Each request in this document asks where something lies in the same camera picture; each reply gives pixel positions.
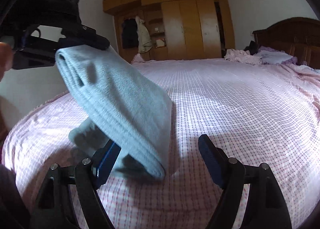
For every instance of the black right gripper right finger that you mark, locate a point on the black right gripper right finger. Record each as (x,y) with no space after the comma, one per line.
(266,206)

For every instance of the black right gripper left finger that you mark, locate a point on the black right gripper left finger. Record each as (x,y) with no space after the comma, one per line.
(54,207)

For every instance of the light blue pants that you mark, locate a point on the light blue pants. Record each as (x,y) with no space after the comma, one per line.
(121,105)

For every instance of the person's left hand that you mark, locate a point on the person's left hand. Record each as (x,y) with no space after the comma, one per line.
(6,58)

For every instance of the pink checkered bed sheet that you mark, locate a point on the pink checkered bed sheet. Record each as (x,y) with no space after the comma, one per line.
(265,113)

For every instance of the white hanging jacket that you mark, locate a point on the white hanging jacket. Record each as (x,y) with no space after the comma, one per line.
(144,40)

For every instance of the lavender ruffled pillow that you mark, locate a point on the lavender ruffled pillow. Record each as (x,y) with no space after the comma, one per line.
(271,56)

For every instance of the pink crumpled blanket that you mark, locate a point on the pink crumpled blanket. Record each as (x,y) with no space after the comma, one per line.
(242,56)

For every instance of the wooden wardrobe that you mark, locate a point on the wooden wardrobe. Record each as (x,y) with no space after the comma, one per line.
(179,29)

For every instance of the black garment on bed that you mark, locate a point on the black garment on bed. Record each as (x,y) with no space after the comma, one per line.
(253,48)

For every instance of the dark wooden headboard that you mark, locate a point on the dark wooden headboard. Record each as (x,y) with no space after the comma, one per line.
(298,37)

